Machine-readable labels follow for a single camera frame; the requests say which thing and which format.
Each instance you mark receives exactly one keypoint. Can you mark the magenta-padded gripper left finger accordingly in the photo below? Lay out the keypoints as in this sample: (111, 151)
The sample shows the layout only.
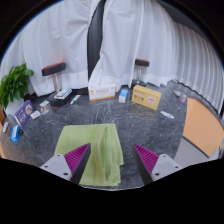
(60, 166)

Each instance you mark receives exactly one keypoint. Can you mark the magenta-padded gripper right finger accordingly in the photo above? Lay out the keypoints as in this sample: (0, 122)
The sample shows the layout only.
(163, 166)

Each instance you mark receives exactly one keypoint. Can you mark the green towel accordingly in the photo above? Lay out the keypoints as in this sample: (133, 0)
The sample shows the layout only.
(100, 146)

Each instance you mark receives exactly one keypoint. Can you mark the small white tube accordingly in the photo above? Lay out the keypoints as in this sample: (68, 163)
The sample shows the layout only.
(75, 99)
(166, 115)

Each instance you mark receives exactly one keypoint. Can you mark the small black object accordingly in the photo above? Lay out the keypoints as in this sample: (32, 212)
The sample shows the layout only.
(21, 132)

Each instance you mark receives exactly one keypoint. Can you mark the blue and white box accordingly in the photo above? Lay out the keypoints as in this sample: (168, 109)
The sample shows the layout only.
(15, 134)

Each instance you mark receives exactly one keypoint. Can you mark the orange mat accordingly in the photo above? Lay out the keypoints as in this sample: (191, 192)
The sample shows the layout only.
(203, 126)

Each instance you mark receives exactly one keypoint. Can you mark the white card packet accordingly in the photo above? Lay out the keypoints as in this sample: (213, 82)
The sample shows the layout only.
(35, 115)
(44, 103)

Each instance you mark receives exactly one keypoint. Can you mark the printed picture card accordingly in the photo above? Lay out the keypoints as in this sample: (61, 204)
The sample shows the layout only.
(46, 109)

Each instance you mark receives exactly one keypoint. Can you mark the purple printed box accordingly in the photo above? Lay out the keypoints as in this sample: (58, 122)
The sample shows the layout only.
(24, 113)

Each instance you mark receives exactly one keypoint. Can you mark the small white packet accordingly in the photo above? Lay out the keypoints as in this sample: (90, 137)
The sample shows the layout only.
(5, 126)

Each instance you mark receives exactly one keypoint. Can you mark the small purple item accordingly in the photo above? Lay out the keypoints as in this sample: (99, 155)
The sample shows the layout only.
(182, 98)

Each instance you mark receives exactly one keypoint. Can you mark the yellow printed box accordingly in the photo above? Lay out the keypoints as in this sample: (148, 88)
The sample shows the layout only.
(146, 97)

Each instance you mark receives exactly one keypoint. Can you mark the white and blue book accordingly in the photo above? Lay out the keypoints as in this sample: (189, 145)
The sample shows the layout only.
(63, 93)

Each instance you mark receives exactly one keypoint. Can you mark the white plant pot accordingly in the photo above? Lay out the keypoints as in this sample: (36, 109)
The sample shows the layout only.
(13, 106)

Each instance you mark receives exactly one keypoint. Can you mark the small blue white box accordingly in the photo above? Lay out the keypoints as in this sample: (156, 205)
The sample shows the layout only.
(123, 95)

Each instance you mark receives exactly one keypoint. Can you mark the white and orange box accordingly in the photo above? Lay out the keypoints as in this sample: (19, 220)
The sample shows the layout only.
(102, 92)

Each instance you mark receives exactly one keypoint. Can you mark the green leafy plant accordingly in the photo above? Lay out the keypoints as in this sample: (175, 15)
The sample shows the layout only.
(15, 83)

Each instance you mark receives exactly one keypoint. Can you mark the black round stool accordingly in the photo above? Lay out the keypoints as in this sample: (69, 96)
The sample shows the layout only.
(53, 69)
(142, 62)

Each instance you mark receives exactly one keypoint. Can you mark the white pleated curtain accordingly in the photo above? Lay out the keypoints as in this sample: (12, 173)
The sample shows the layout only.
(200, 66)

